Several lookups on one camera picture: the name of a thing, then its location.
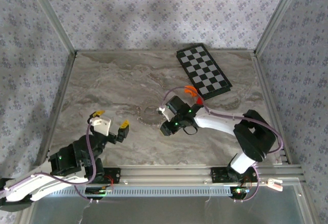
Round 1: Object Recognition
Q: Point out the white red tag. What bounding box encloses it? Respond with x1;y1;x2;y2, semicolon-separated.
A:
265;178;284;192

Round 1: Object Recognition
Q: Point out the aluminium table edge rail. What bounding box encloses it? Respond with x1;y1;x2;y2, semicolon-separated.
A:
251;51;293;165
34;51;78;166

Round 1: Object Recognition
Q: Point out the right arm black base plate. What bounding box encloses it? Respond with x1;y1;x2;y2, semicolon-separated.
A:
210;166;258;184

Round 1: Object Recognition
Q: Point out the orange curved plastic piece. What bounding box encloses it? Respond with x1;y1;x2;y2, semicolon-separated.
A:
183;85;198;98

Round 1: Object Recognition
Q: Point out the aluminium frame post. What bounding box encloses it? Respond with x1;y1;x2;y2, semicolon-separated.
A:
255;0;307;55
24;0;78;55

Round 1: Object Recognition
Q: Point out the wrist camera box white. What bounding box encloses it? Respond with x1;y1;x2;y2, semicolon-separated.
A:
157;105;172;123
89;116;113;137

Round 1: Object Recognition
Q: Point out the grey slotted cable duct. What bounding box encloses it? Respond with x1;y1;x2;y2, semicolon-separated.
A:
61;185;233;198

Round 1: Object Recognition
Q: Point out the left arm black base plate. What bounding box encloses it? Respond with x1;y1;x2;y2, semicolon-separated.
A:
84;167;121;185

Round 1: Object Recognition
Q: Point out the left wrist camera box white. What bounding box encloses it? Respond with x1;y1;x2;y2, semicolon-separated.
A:
89;116;113;137

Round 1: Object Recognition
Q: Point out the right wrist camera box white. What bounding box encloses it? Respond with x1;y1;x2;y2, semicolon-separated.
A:
157;105;172;123

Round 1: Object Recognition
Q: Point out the metal bead chain keyring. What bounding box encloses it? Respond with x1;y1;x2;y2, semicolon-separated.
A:
136;103;165;127

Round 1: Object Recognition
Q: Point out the black white chessboard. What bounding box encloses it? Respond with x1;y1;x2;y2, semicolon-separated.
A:
176;43;233;100

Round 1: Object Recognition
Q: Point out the aluminium extrusion beam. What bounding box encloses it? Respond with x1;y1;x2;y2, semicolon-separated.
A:
104;164;305;185

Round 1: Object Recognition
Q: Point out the grey metal sheet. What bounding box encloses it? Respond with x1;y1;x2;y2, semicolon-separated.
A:
19;177;312;224

